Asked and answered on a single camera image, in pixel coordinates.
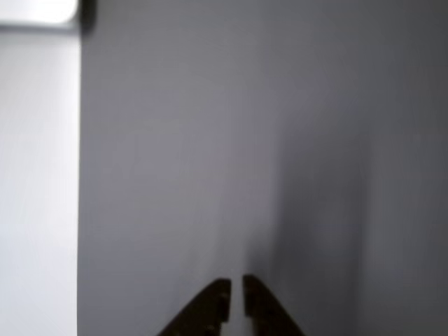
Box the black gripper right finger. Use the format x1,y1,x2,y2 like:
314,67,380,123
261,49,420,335
241,274,305,336

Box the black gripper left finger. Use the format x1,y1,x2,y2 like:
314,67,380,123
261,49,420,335
157,278,233,336

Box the grey table mat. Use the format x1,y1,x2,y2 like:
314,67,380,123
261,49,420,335
76,0,448,336

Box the white flat device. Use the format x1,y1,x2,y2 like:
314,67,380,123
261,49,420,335
0,0,79,28

